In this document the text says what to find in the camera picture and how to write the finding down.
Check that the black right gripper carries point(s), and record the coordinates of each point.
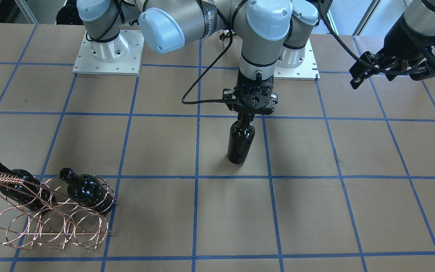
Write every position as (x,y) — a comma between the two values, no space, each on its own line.
(226,94)

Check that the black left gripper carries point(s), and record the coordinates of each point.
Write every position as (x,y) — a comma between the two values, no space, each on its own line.
(414,37)

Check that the dark glass wine bottle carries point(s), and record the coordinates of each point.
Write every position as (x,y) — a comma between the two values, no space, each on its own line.
(240,140)

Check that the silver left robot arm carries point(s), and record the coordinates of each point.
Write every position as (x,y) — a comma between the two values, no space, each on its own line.
(419,16)

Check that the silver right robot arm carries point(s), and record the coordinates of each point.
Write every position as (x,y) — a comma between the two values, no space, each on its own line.
(115,30)

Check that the dark bottle in basket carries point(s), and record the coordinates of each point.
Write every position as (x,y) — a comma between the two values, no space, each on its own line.
(87,191)
(29,194)

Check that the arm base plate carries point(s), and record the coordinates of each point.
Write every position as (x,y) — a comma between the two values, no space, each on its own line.
(120,56)
(297,64)

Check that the copper wire wine basket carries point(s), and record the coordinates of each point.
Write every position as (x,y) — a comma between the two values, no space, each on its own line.
(58,224)

